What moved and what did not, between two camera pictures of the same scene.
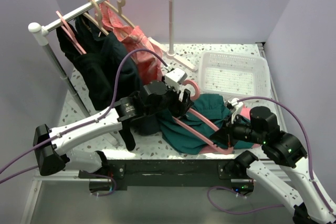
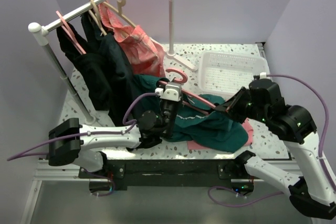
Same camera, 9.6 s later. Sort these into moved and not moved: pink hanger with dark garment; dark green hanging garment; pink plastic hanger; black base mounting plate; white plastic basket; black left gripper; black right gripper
Moved: black right gripper; pink plastic hanger; black left gripper
Not moved: pink hanger with dark garment; dark green hanging garment; black base mounting plate; white plastic basket
